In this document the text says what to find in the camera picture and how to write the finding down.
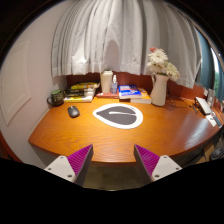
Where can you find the white and grey mouse pad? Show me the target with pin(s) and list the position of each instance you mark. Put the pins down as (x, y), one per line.
(118, 115)

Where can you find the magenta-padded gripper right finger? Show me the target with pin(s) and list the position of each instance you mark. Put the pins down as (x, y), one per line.
(161, 166)

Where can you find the clear spray bottle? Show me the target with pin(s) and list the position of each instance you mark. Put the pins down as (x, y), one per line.
(114, 87)

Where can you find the dark mug with green inside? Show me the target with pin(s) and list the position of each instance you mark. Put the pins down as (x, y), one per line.
(57, 97)

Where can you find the white flat device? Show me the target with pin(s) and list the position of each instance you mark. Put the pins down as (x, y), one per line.
(203, 105)

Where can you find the dark grey computer mouse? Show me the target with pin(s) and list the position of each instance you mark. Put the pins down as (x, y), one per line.
(73, 111)

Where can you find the orange book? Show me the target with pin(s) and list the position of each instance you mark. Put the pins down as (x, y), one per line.
(145, 98)

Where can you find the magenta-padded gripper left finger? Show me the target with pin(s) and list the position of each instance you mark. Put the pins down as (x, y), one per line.
(63, 166)

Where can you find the cream tumbler cup with lid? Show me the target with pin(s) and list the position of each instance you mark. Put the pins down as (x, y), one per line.
(106, 81)

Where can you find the white and pink flowers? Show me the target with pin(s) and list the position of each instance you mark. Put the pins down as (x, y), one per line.
(160, 61)

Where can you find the white jug vase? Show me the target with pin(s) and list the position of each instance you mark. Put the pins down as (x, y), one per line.
(159, 91)

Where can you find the white curtain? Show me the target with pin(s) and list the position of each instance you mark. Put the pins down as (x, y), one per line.
(126, 36)

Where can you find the blue book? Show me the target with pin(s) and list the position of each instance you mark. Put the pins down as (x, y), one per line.
(129, 90)

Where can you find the yellow and white book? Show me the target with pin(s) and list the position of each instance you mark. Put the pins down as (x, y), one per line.
(78, 99)

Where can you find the red-brown book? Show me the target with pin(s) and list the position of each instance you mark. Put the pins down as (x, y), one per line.
(106, 95)

